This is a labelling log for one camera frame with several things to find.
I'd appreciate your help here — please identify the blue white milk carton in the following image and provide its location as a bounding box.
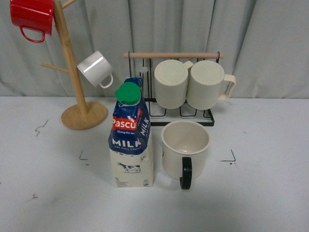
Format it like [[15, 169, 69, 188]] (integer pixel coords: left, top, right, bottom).
[[109, 77, 154, 188]]

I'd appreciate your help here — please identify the cream mug black handle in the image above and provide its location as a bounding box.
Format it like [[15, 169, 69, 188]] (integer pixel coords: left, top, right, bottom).
[[161, 120, 211, 190]]

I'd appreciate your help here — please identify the cream ribbed cup left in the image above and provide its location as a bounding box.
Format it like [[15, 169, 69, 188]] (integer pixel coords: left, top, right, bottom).
[[154, 59, 193, 109]]

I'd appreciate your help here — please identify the cream ribbed cup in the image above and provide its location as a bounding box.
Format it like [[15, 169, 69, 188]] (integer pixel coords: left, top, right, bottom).
[[154, 59, 193, 109], [186, 60, 236, 110]]

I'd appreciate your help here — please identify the cream ribbed cup right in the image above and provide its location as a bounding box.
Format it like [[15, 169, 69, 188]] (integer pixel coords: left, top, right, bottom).
[[186, 60, 236, 110]]

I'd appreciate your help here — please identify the wooden mug tree stand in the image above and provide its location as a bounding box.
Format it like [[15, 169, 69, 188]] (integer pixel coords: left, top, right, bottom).
[[41, 0, 109, 131]]

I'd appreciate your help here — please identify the white ceramic mug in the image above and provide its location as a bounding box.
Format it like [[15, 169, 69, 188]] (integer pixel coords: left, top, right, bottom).
[[77, 51, 113, 88]]

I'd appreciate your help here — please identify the red enamel mug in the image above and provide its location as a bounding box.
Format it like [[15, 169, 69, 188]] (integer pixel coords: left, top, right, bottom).
[[10, 0, 54, 43]]

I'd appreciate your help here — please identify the black wire cup rack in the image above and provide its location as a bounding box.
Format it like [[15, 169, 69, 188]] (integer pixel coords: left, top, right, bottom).
[[123, 51, 225, 126]]

